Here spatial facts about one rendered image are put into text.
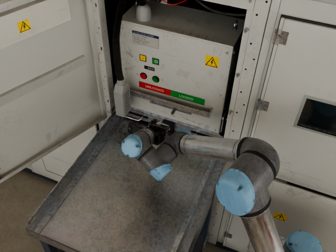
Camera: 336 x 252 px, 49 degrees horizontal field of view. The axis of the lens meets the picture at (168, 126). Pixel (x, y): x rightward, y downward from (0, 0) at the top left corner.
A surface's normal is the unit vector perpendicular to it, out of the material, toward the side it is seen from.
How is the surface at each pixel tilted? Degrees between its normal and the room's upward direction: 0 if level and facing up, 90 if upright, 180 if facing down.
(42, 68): 90
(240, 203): 86
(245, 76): 90
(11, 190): 0
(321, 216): 90
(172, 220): 0
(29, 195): 0
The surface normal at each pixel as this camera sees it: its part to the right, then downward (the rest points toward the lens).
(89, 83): 0.71, 0.51
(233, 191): -0.68, 0.47
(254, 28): -0.39, 0.65
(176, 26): 0.02, -0.71
